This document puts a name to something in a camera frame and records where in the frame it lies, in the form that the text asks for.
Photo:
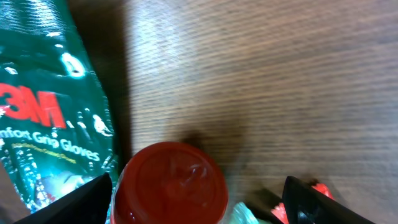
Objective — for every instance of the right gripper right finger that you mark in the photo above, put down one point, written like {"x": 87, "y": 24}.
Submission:
{"x": 304, "y": 204}

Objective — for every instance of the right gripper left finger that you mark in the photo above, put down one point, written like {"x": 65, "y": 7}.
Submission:
{"x": 86, "y": 205}

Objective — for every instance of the red sachet pack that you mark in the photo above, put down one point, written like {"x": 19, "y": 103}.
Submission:
{"x": 279, "y": 210}

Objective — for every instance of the mint green wipes packet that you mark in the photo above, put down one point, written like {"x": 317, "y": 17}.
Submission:
{"x": 242, "y": 215}

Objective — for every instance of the sriracha bottle green cap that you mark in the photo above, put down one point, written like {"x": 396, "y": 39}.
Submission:
{"x": 170, "y": 183}

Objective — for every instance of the green 3M gloves packet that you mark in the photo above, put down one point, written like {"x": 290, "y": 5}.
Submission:
{"x": 56, "y": 129}

